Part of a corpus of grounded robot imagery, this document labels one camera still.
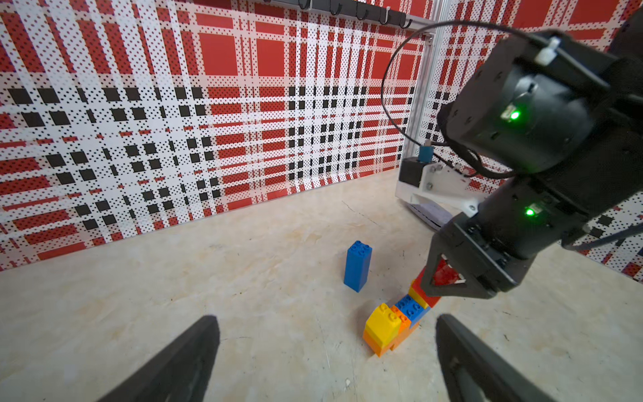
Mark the yellow lego brick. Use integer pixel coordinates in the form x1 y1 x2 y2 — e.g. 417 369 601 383
365 303 402 348
409 286 430 309

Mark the purple grey oval case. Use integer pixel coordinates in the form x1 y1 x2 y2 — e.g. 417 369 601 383
408 201 453 231

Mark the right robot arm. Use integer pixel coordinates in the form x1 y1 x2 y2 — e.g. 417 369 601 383
420 12 642 299

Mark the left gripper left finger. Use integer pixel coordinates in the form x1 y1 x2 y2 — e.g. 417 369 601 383
101 315 220 401

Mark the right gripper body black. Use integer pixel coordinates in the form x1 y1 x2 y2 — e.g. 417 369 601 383
434 214 535 293

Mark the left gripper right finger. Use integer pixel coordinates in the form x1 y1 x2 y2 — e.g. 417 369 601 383
435 314 553 402

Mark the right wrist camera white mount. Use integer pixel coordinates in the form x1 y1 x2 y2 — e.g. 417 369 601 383
395 157 488 217

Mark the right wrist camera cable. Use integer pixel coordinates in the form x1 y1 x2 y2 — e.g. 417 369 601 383
380 19 544 149

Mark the black hook rail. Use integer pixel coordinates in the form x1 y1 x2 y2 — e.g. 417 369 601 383
264 0 432 29

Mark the blue square lego brick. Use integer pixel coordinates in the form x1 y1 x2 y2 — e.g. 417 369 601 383
344 241 373 292

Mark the orange lego brick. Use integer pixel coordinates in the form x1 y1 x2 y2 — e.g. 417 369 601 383
363 303 416 357

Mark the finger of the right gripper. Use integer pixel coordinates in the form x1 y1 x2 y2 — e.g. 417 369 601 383
426 276 497 299
420 236 443 296

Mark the blue long lego brick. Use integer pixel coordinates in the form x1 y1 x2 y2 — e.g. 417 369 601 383
395 295 430 328

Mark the red square lego brick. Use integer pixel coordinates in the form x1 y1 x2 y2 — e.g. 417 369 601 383
410 259 460 308

